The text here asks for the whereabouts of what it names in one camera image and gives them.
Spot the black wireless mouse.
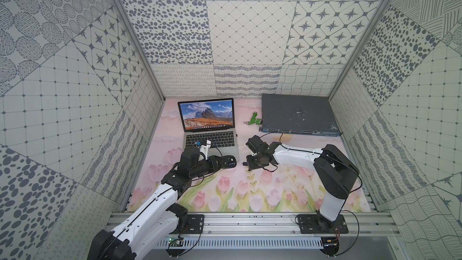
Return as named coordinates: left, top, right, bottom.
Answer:
left=220, top=155, right=237, bottom=169

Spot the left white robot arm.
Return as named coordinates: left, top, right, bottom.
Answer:
left=88, top=146, right=237, bottom=260

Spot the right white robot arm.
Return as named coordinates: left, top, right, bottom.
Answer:
left=246, top=136, right=360, bottom=228

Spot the silver laptop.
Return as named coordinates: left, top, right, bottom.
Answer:
left=178, top=98, right=239, bottom=160

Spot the pink floral table mat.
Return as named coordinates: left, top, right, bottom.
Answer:
left=128, top=97, right=371, bottom=213

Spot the green connector plug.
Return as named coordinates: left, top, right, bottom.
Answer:
left=244, top=112, right=262, bottom=125

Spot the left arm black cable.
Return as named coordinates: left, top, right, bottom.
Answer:
left=173, top=147, right=225, bottom=189

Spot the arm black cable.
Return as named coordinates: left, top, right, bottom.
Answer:
left=173, top=147, right=225, bottom=189
left=259, top=131, right=363, bottom=257

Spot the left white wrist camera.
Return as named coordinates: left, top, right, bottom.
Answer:
left=196, top=140, right=211, bottom=160

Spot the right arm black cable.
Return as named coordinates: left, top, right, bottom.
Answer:
left=259, top=131, right=363, bottom=257

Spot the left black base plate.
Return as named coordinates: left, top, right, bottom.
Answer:
left=173, top=214, right=205, bottom=234

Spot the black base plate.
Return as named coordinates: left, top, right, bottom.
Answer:
left=295, top=214, right=349, bottom=234
left=173, top=214, right=205, bottom=234

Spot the grey network switch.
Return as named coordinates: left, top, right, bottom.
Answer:
left=261, top=94, right=342, bottom=137

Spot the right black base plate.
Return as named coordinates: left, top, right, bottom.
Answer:
left=295, top=214, right=349, bottom=234

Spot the aluminium mounting rail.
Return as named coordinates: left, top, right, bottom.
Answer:
left=108, top=212, right=398, bottom=250

